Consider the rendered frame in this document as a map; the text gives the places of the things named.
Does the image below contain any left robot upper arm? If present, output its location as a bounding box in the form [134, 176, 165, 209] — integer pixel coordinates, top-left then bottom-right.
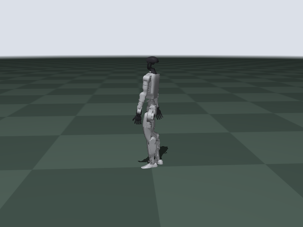
[142, 75, 151, 98]

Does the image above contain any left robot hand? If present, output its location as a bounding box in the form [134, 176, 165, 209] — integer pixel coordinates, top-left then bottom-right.
[133, 110, 142, 124]

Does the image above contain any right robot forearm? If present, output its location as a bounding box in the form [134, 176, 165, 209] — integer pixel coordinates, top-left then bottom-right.
[153, 93, 159, 108]

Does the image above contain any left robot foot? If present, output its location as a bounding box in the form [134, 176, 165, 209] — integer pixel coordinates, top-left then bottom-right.
[141, 163, 158, 168]

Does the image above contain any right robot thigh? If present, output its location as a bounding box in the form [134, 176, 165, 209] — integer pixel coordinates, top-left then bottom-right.
[151, 113, 159, 140]

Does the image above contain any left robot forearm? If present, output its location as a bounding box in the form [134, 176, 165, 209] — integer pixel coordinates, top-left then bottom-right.
[137, 93, 145, 114]

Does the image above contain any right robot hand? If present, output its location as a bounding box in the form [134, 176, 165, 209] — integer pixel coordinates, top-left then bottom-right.
[154, 107, 163, 120]

